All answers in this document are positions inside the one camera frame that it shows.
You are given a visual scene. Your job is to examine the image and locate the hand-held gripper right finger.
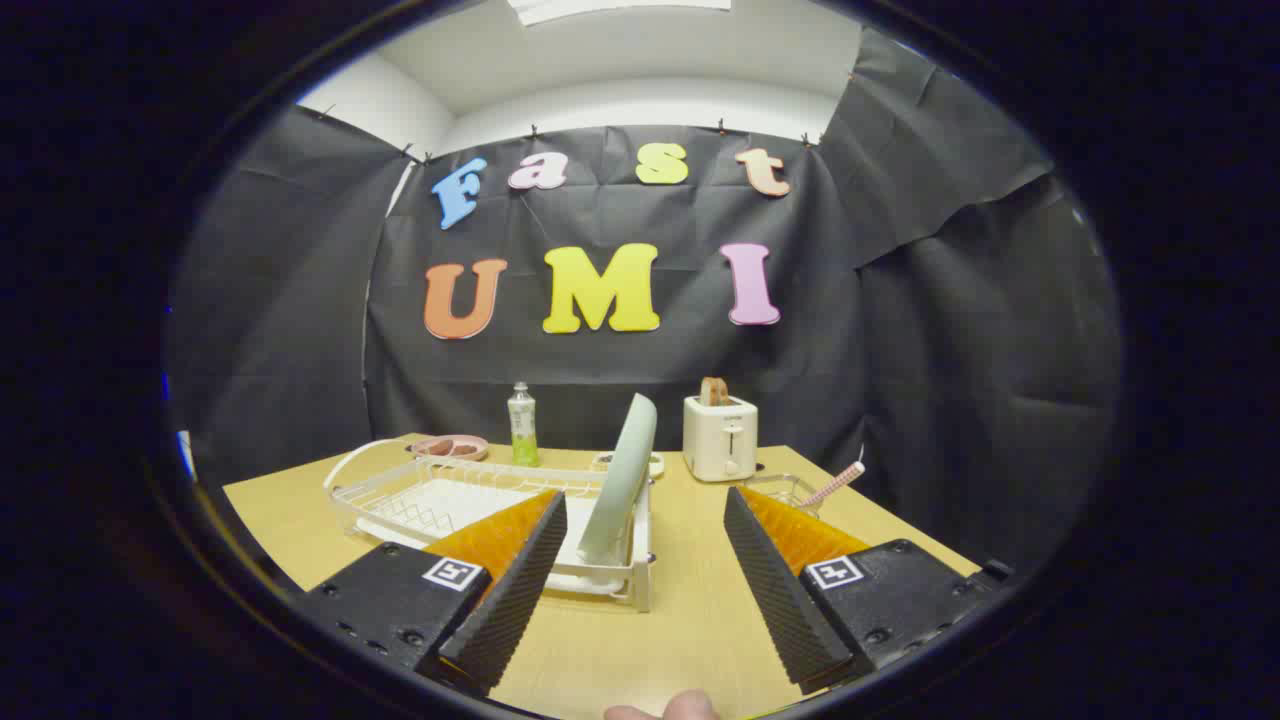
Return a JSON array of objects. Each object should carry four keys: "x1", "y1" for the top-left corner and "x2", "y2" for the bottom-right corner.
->
[{"x1": 722, "y1": 486, "x2": 1014, "y2": 696}]

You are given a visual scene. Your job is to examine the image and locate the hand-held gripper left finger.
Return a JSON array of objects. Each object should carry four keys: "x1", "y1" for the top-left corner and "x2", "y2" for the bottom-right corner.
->
[{"x1": 296, "y1": 488, "x2": 569, "y2": 699}]

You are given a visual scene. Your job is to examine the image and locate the metal wire basket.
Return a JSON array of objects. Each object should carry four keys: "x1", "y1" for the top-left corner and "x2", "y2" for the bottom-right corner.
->
[{"x1": 740, "y1": 473, "x2": 823, "y2": 519}]

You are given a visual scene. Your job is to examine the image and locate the white wire dish rack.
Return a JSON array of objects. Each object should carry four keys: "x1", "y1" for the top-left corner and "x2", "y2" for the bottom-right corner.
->
[{"x1": 322, "y1": 437, "x2": 657, "y2": 613}]

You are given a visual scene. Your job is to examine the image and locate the pale green plate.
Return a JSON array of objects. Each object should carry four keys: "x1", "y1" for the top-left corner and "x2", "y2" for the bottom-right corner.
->
[{"x1": 577, "y1": 393, "x2": 659, "y2": 566}]

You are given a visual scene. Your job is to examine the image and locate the pink plate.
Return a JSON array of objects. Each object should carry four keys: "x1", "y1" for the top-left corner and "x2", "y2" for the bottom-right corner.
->
[{"x1": 408, "y1": 434, "x2": 491, "y2": 463}]

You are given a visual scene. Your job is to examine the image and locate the white divided dish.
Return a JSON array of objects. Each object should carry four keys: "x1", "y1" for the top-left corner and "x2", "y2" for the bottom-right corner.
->
[{"x1": 590, "y1": 451, "x2": 666, "y2": 479}]

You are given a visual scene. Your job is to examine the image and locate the white drip tray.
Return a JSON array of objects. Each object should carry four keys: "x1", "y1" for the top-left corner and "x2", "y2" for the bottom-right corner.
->
[{"x1": 355, "y1": 478, "x2": 633, "y2": 598}]

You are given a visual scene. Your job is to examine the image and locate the white toaster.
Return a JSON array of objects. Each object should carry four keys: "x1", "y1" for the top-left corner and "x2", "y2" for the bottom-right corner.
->
[{"x1": 683, "y1": 394, "x2": 759, "y2": 484}]

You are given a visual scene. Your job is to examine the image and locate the green drink bottle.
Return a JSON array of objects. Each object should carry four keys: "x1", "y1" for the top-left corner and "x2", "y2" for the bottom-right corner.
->
[{"x1": 507, "y1": 381, "x2": 541, "y2": 468}]

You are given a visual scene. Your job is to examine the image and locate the ceiling light panel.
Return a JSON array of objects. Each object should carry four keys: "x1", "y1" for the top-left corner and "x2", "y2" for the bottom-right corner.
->
[{"x1": 507, "y1": 0, "x2": 733, "y2": 27}]

